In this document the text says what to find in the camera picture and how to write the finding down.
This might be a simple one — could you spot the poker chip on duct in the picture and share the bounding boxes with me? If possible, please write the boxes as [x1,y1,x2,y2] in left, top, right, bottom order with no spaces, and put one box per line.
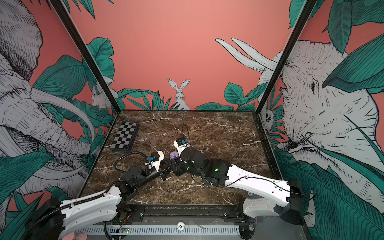
[177,222,186,232]

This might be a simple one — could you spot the white slotted cable duct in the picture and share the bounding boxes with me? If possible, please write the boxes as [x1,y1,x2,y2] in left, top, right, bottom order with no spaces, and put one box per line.
[74,224,241,237]

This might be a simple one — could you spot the black mounting rail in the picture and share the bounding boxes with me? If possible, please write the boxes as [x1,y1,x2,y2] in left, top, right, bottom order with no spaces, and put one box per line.
[116,204,301,224]

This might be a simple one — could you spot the pink round object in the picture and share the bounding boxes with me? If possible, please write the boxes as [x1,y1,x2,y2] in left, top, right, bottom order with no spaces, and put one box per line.
[62,233,88,240]

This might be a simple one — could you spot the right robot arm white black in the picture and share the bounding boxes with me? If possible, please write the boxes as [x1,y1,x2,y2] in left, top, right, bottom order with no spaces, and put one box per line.
[174,124,307,226]

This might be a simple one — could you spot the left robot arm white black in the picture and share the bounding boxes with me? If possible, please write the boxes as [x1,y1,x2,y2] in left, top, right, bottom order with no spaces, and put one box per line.
[21,151,179,240]

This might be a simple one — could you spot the purple earbud charging case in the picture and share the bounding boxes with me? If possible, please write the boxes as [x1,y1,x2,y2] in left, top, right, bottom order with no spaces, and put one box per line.
[170,152,180,160]

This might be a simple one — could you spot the black white checkerboard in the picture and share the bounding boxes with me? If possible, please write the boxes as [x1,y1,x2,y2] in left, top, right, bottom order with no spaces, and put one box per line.
[111,121,140,153]

